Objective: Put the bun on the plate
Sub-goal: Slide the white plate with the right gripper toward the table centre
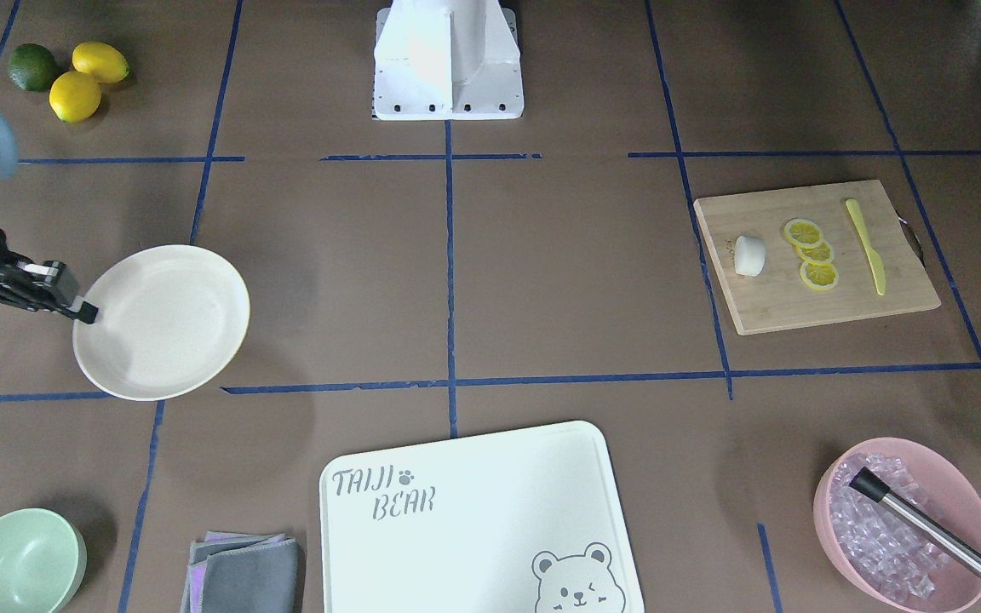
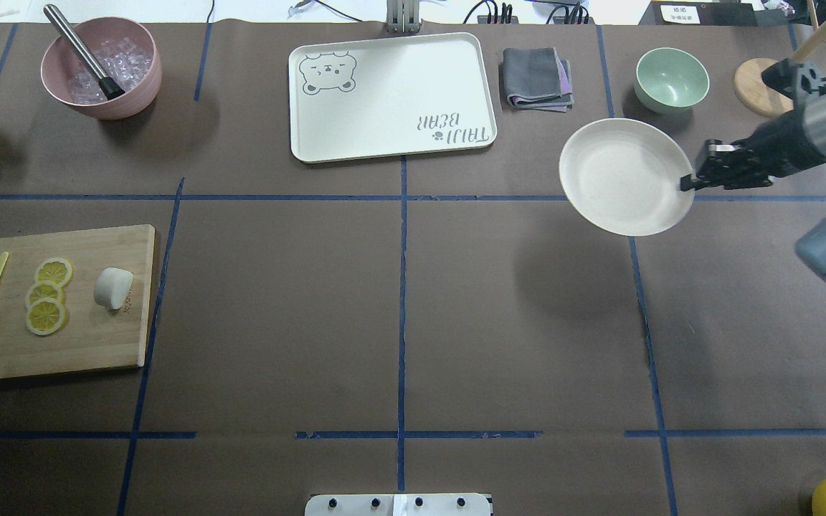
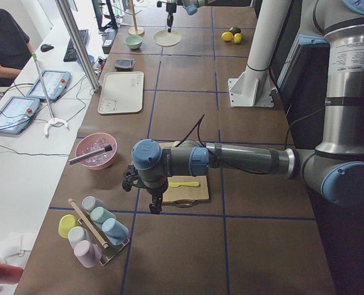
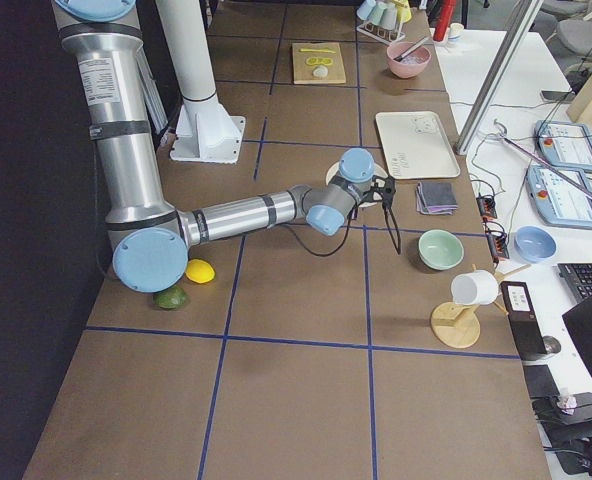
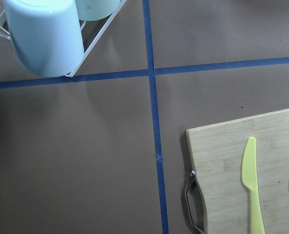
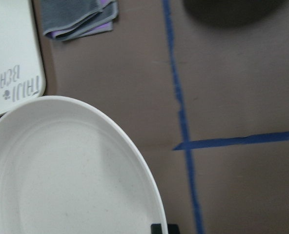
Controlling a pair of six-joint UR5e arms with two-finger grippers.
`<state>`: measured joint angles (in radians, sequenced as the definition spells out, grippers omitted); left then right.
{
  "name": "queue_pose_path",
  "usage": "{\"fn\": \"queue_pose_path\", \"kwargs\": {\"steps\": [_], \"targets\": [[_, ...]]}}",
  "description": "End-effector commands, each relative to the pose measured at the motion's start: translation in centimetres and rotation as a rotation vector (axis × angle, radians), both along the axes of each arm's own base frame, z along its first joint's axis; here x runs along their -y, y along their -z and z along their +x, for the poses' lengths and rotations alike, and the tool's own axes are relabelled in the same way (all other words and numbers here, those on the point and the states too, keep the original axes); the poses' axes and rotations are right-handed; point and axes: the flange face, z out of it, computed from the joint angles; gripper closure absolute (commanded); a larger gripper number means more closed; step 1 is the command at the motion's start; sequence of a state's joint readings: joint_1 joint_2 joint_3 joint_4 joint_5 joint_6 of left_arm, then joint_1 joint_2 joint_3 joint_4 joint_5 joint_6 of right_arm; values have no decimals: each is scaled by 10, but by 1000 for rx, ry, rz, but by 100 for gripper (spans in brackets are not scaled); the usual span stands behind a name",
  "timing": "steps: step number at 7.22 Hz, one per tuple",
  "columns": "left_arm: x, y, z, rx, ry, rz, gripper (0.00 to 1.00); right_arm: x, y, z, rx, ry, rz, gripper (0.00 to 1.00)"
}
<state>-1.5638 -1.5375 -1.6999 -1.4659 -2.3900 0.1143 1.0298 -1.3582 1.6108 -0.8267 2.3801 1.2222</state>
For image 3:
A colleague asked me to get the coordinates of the yellow plastic knife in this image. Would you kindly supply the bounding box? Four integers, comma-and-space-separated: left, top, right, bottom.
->
168, 181, 200, 188

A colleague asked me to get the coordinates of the pink bowl with ice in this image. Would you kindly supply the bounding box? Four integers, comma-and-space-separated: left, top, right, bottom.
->
75, 133, 117, 170

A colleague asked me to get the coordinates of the green lime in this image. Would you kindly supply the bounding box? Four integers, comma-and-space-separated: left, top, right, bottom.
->
229, 26, 241, 35

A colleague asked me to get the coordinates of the grey blue cup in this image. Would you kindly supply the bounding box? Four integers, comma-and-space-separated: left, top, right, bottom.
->
81, 195, 106, 214

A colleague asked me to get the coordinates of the white cup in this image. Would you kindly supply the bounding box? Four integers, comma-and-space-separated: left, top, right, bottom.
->
68, 226, 92, 249

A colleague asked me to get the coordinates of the yellow lemon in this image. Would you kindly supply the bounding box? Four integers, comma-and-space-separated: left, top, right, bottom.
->
232, 33, 242, 44
221, 31, 234, 42

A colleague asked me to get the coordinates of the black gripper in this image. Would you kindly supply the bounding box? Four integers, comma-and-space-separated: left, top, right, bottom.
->
122, 165, 168, 214
157, 1, 177, 33

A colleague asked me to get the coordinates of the black computer mouse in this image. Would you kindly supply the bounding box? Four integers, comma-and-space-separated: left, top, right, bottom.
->
40, 44, 54, 52

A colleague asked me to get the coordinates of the light blue cup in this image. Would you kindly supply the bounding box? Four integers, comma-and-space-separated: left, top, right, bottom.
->
101, 218, 129, 245

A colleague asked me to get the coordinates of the white bear tray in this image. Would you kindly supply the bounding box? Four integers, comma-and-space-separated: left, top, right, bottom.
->
98, 71, 144, 115

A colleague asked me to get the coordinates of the red bottle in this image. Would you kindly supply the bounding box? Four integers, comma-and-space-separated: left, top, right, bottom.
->
0, 263, 23, 285

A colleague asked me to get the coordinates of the green bowl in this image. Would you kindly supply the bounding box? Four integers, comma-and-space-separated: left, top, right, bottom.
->
125, 35, 143, 50

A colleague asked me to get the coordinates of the metal scoop black tip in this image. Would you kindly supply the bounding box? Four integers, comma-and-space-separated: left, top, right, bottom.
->
68, 144, 113, 165

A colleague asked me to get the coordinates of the cream round plate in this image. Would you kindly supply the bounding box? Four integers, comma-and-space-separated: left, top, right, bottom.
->
153, 29, 181, 47

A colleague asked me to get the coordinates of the yellow cup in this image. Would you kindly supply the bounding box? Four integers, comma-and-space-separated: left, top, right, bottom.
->
58, 214, 78, 238

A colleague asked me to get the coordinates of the aluminium frame post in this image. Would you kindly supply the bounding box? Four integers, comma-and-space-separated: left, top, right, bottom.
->
55, 0, 101, 93

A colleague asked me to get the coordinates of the teach pendant near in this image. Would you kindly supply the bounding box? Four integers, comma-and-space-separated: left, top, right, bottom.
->
0, 96, 41, 135

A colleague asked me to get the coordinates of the yellow lemon upper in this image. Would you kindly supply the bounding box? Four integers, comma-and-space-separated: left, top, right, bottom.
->
221, 31, 234, 42

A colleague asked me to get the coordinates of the cup rack with dowel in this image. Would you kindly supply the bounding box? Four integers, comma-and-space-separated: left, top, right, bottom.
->
68, 199, 130, 266

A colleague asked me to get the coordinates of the wooden mug tree stand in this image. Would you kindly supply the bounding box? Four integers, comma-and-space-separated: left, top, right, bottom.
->
126, 0, 144, 36

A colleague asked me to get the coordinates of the black keyboard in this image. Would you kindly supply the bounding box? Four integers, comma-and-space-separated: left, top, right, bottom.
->
63, 29, 90, 63

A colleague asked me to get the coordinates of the teach pendant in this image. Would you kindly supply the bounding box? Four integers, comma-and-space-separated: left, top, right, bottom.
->
26, 70, 71, 101
0, 96, 41, 135

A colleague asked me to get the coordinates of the white stand with rod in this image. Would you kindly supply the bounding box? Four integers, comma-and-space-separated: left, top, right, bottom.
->
31, 53, 69, 138

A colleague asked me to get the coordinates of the mint green cup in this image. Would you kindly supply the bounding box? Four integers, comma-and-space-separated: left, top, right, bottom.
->
90, 206, 117, 229

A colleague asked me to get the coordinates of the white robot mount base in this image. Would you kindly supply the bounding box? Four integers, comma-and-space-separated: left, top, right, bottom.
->
228, 0, 291, 108

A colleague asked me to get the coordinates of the teach pendant far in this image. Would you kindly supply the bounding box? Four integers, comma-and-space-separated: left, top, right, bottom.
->
26, 70, 71, 101

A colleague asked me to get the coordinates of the wooden cutting board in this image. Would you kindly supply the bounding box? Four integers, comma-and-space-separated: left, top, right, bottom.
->
159, 141, 211, 207

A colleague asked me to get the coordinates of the person in black shirt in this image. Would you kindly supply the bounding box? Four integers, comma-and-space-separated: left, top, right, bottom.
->
0, 9, 35, 87

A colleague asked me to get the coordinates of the grey purple folded cloth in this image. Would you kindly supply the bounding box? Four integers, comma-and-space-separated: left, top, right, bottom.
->
114, 58, 137, 71

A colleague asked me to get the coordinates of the pink cup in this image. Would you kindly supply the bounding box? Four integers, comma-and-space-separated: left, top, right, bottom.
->
74, 240, 101, 268

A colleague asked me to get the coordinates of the yellow lemon lower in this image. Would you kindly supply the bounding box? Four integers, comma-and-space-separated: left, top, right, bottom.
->
232, 33, 242, 44

